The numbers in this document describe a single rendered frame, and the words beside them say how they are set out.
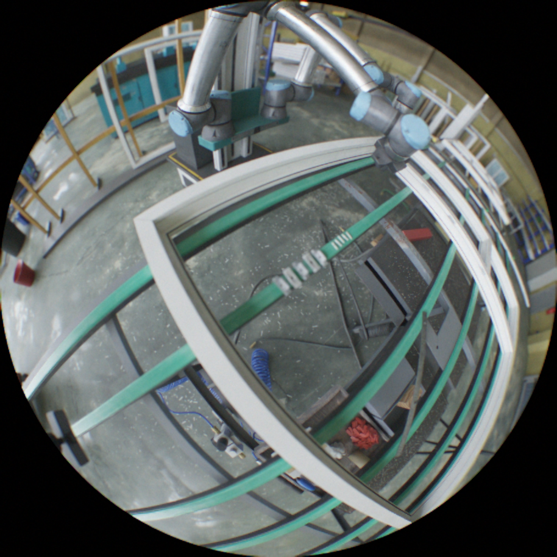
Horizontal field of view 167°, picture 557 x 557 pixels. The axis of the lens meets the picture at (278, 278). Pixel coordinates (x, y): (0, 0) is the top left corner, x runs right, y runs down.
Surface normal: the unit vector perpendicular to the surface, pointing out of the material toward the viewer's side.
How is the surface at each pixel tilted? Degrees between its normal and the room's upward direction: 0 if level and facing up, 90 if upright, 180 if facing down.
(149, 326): 0
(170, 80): 90
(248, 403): 0
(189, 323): 0
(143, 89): 90
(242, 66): 90
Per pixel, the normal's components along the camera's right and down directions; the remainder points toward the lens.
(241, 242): 0.14, -0.33
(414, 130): -0.13, 0.33
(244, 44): 0.75, 0.65
